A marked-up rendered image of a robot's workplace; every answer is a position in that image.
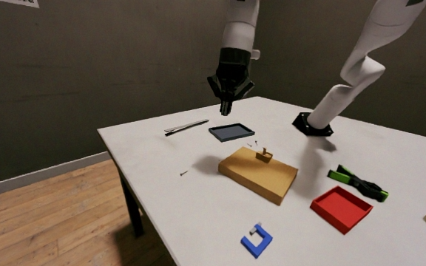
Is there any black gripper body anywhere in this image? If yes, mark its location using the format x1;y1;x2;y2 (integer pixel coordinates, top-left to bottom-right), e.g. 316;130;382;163
216;47;251;89

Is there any grey flat bar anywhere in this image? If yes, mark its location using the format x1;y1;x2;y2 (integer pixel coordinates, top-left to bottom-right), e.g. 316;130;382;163
164;119;209;137

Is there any red shallow tray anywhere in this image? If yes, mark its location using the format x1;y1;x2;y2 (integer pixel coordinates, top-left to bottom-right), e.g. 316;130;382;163
309;185;373;235

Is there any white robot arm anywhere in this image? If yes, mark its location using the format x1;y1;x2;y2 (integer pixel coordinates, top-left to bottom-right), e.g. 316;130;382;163
221;0;426;129

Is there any black spring clamp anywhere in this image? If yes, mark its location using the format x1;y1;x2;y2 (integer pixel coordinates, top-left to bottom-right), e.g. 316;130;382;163
327;165;389;202

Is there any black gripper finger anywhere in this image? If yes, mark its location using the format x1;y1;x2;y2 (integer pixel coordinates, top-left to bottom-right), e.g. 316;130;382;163
223;74;255;116
207;72;229;115

